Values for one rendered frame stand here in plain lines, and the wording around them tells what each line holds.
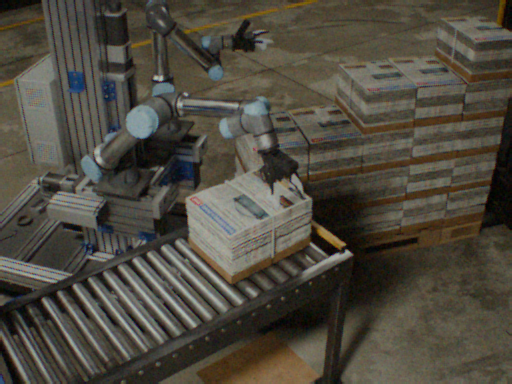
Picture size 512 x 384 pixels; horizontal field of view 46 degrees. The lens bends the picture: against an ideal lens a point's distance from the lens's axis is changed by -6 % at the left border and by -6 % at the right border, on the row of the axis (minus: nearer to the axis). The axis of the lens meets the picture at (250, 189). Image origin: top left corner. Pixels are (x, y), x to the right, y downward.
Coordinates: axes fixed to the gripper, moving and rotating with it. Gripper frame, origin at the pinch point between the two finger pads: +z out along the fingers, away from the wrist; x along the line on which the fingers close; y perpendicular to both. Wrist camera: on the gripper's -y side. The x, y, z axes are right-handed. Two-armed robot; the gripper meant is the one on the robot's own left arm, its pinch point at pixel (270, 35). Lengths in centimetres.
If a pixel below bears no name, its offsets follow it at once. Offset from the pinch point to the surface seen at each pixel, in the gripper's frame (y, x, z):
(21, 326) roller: 24, 148, -115
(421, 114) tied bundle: 27, 40, 72
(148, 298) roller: 25, 139, -69
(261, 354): 109, 115, -21
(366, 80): 13, 28, 44
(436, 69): 14, 18, 87
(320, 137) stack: 35, 43, 18
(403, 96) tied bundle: 16, 40, 60
